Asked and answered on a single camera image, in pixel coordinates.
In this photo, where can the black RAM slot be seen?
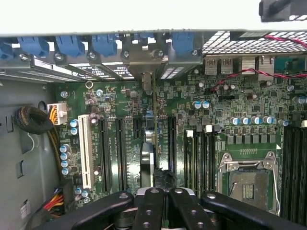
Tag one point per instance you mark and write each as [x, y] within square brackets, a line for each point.
[296, 172]
[304, 172]
[287, 172]
[214, 163]
[198, 163]
[206, 163]

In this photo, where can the open grey PC case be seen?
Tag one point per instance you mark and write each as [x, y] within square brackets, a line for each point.
[184, 60]

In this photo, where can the teal rear port connector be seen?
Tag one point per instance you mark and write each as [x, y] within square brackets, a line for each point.
[290, 64]

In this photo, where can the CPU socket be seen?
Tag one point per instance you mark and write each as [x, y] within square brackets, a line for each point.
[249, 189]

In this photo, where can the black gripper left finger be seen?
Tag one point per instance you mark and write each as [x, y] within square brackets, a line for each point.
[149, 210]

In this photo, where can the silver socket locking lever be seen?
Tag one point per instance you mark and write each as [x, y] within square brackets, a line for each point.
[277, 189]

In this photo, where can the short black expansion slot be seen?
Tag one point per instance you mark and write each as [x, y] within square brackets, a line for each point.
[137, 128]

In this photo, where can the blue slot retainer clip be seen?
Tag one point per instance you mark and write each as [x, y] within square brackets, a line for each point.
[69, 46]
[4, 50]
[104, 45]
[182, 44]
[32, 46]

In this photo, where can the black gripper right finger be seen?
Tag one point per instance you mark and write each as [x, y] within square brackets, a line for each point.
[189, 210]

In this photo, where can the white power connector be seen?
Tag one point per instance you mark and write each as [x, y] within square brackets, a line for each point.
[61, 112]

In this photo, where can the silver USB port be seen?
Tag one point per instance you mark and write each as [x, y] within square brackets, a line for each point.
[226, 65]
[211, 65]

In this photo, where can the long black expansion slot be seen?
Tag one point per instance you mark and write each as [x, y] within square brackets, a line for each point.
[105, 153]
[172, 141]
[121, 153]

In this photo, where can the white expansion slot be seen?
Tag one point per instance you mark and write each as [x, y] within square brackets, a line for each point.
[85, 151]

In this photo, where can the silver rear connector housing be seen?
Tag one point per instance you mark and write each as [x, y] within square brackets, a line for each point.
[265, 68]
[248, 65]

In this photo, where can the green motherboard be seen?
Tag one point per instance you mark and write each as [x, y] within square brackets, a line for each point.
[182, 95]

